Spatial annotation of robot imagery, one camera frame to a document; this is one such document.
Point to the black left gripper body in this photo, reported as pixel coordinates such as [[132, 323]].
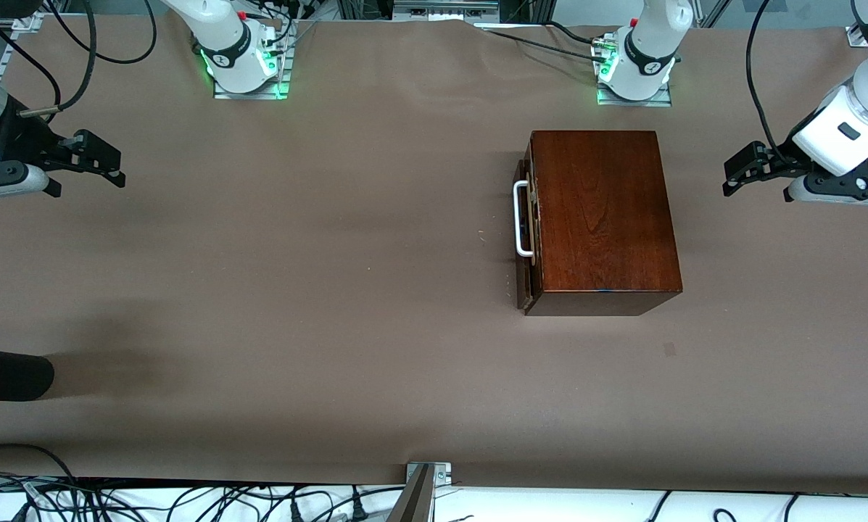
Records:
[[780, 161]]

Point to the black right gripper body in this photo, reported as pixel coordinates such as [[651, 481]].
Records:
[[14, 139]]

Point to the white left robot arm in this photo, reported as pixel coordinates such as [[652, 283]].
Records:
[[651, 43]]

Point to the dark wooden drawer cabinet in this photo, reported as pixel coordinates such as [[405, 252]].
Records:
[[600, 217]]

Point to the black cylindrical object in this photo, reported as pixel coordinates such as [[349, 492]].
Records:
[[6, 373]]

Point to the brown table cover sheet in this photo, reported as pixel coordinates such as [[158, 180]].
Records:
[[332, 290]]

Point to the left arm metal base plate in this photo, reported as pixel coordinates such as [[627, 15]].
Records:
[[666, 98]]

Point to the aluminium table edge rail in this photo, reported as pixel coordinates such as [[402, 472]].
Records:
[[24, 22]]

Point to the aluminium corner post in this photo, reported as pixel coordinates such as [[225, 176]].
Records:
[[858, 36]]

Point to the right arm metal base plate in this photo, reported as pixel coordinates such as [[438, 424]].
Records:
[[283, 69]]

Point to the aluminium frame profile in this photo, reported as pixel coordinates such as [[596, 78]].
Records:
[[444, 9]]

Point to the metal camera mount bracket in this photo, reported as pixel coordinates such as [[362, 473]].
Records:
[[423, 493]]

